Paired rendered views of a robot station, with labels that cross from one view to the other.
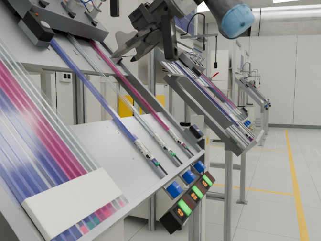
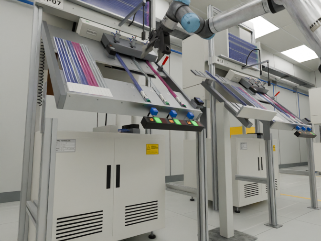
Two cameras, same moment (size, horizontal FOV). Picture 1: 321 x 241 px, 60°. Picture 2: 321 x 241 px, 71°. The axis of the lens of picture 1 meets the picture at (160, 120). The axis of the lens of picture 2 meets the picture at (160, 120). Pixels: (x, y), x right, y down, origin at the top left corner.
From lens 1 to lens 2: 0.68 m
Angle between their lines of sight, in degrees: 32
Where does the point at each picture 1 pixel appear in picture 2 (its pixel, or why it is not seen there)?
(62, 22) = (126, 50)
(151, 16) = (155, 34)
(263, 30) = (216, 27)
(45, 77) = not seen: hidden behind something
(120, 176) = (119, 95)
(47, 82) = not seen: hidden behind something
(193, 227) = (199, 166)
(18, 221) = (61, 83)
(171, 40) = (164, 42)
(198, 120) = (220, 105)
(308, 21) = (237, 13)
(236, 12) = (185, 17)
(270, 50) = not seen: outside the picture
